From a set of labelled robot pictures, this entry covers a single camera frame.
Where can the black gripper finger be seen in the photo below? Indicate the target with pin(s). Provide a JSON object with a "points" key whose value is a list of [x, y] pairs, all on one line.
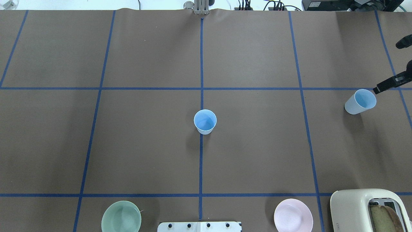
{"points": [[396, 80], [405, 42]]}

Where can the light blue plastic cup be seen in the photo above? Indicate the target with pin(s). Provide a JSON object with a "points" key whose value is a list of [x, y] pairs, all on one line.
{"points": [[205, 121], [360, 101]]}

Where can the black electronics box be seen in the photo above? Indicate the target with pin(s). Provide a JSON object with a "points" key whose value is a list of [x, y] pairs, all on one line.
{"points": [[351, 5]]}

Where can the cream two-slot toaster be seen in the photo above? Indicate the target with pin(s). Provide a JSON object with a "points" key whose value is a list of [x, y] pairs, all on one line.
{"points": [[350, 209]]}

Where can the brown toast slice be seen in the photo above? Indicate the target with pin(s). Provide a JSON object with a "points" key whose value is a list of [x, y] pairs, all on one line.
{"points": [[385, 219]]}

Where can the pink plastic bowl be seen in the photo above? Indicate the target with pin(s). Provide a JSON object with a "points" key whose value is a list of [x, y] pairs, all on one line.
{"points": [[292, 215]]}

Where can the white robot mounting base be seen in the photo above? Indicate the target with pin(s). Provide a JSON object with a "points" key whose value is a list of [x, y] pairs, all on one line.
{"points": [[211, 226]]}

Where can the green plastic bowl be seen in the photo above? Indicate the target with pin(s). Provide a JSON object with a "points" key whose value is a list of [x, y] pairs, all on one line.
{"points": [[121, 216]]}

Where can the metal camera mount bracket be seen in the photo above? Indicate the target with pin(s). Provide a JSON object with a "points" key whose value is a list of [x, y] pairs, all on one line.
{"points": [[199, 7]]}

